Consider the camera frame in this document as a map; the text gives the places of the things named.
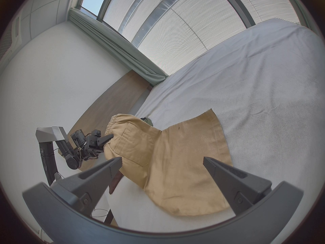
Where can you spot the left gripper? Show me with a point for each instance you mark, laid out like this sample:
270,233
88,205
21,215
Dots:
94,146

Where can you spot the green garment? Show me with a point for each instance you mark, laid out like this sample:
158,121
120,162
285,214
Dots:
147,121

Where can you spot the white air vent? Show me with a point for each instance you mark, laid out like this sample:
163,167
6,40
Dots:
10,39

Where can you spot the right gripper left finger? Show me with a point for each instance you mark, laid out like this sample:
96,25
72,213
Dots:
94,184

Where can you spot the bed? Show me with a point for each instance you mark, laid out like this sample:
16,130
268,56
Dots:
254,85

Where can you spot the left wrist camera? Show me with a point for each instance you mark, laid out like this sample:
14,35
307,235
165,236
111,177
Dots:
96,133

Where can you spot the tan shorts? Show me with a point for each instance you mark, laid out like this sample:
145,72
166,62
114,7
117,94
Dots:
177,161

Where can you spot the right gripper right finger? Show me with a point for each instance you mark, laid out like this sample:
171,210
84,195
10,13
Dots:
236,184

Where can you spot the grey-green curtain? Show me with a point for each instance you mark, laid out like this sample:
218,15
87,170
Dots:
121,47
303,16

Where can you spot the brown shorts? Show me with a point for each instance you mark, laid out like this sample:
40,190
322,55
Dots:
115,183

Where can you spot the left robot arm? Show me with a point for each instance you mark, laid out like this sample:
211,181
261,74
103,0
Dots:
50,136

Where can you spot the window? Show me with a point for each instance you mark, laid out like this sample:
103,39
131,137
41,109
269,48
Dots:
177,21

